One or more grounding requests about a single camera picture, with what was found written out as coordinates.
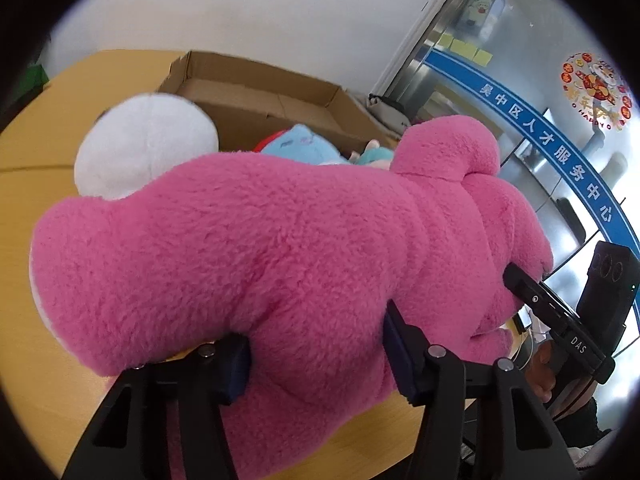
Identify glass door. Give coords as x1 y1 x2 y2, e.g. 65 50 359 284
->
372 0 640 326

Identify cartoon poster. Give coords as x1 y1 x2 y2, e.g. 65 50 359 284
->
462 0 507 29

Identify light blue plush toy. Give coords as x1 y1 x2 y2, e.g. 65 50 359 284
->
260 124 352 166

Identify green cloth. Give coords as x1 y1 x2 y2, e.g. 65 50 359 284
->
19 62 51 92

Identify white zip pouch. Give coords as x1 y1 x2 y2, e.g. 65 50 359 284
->
367 92 414 137

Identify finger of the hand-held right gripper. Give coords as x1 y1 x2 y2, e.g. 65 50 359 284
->
502 262 576 333

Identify person's right forearm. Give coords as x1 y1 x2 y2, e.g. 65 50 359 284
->
552 396 603 448

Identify white plush toy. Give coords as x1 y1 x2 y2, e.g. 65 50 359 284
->
74 92 221 198

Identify teal-haired plush doll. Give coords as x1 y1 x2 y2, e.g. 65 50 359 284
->
350 140 402 168

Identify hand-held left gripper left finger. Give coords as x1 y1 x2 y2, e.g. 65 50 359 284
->
60 332 252 480

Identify pink plush bear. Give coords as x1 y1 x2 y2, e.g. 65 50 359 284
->
30 115 556 480

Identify red festive window sticker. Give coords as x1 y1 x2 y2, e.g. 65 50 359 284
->
560 51 634 134

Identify person's right hand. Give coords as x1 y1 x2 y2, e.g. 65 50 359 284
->
527 345 559 402

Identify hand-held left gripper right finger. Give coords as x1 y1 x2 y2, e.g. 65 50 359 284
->
382 300 576 480

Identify row of yellow sticky notes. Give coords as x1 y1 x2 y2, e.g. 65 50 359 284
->
439 35 494 67

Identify blue lettered door band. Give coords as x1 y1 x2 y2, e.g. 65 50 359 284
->
424 47 617 242

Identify cardboard box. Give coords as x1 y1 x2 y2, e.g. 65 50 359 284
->
157 50 402 161

